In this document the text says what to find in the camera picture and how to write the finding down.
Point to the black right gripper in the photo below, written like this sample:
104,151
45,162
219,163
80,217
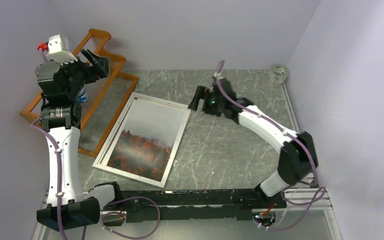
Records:
202,93

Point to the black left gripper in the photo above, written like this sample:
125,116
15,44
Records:
91,72

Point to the white picture frame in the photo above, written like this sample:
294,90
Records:
142,139

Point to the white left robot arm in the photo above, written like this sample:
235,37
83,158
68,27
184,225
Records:
67,207

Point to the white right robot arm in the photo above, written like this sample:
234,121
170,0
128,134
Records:
297,155

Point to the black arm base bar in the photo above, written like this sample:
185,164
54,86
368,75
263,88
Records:
200,204

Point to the blue white round tin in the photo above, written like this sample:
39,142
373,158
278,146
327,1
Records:
83,95

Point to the orange wooden rack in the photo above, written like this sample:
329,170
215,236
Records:
98,90

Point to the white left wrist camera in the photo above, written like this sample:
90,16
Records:
57,49

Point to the aluminium rail frame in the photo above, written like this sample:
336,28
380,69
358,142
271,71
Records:
69,208

